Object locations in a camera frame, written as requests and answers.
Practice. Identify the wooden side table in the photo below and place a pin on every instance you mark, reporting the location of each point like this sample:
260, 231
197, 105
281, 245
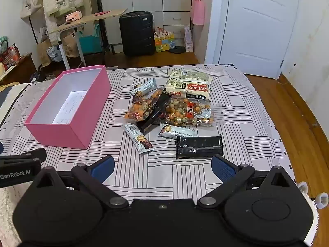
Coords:
90, 18

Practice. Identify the teal shopping bag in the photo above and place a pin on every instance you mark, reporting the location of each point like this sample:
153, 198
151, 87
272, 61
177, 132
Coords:
90, 43

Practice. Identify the black floor scale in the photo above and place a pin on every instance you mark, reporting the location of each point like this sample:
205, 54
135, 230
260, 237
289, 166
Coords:
177, 50

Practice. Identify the white snack bar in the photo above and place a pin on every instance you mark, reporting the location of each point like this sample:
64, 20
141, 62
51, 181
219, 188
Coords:
177, 131
144, 87
137, 137

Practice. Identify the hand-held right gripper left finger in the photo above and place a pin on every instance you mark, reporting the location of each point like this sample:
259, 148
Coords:
102, 169

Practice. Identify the colourful carton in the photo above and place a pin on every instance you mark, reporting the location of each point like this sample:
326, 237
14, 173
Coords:
164, 42

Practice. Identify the wooden nightstand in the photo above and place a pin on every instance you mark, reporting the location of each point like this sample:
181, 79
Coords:
23, 69

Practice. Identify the brown paper bag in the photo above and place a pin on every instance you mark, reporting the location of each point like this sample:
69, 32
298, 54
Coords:
43, 51
70, 46

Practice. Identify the pink paper bag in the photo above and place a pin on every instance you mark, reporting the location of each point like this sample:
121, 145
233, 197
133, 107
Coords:
198, 11

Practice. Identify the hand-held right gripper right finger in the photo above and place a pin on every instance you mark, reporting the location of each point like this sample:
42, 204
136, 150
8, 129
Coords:
221, 168

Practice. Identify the white fluffy coat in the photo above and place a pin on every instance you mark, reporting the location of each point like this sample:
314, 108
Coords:
61, 0

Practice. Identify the large clear mixed nuts bag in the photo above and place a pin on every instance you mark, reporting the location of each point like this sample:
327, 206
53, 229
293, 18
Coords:
180, 113

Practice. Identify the white and pink package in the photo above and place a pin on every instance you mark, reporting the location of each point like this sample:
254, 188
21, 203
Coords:
189, 40

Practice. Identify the dark shoes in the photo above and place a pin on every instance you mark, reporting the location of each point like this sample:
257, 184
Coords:
42, 76

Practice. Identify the small clear mixed nuts bag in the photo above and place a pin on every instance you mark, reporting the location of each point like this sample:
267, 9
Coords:
138, 109

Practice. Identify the pink tissue box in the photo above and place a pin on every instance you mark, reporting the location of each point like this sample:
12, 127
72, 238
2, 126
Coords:
73, 17

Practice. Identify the cream and grey duvet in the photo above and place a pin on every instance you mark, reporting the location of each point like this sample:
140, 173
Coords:
10, 103

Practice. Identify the red snack bag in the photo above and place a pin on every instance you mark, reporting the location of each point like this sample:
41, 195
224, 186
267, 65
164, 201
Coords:
10, 55

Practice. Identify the black suitcase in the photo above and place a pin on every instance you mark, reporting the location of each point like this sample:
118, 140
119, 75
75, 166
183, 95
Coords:
137, 33

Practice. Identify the white paper sheet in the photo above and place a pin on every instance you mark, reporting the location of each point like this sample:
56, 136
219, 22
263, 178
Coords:
70, 108

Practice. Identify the large cream food packet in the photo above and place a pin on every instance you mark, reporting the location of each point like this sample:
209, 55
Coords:
189, 82

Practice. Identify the pink cardboard box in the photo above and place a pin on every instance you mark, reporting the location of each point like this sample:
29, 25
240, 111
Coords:
56, 133

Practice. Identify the red paper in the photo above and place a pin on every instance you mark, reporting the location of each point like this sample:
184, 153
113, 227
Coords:
101, 13

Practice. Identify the black packet with clear window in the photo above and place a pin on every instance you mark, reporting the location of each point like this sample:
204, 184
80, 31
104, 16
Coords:
199, 146

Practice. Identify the white door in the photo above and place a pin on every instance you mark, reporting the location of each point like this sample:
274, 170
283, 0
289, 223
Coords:
257, 30

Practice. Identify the black coat rack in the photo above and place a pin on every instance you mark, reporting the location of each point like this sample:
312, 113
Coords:
31, 27

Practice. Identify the person's white fluffy clothing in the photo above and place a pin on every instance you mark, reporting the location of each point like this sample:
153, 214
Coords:
10, 211

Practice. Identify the white plastic bag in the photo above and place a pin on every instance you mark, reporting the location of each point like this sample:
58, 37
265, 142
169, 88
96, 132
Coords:
55, 54

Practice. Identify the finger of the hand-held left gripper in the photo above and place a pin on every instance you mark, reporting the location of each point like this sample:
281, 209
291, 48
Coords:
36, 155

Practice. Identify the long black snack packet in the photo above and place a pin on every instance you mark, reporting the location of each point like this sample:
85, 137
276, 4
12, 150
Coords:
154, 117

